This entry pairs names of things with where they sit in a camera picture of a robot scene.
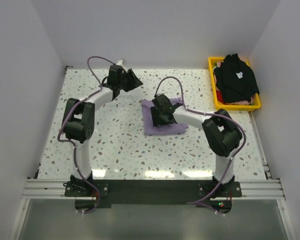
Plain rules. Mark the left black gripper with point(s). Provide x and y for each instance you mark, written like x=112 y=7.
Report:
x=134 y=82

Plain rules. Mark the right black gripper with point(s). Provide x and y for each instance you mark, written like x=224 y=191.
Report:
x=156 y=120

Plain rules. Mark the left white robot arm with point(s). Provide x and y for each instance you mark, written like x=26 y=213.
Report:
x=78 y=123

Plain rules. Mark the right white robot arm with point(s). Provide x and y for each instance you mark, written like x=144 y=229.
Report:
x=224 y=136

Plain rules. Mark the red garment in bin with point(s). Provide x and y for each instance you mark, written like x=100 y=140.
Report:
x=219 y=97

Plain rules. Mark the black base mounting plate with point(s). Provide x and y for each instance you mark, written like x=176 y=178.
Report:
x=105 y=193

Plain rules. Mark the pink garment in bin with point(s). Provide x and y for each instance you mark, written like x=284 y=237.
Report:
x=245 y=102

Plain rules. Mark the black t-shirt in bin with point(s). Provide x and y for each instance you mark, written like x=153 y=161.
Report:
x=235 y=79

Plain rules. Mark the yellow plastic bin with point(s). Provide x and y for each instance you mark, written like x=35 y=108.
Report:
x=212 y=61

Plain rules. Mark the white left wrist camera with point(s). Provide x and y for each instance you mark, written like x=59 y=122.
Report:
x=122 y=63

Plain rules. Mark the aluminium frame rail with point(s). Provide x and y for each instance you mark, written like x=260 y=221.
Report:
x=251 y=189

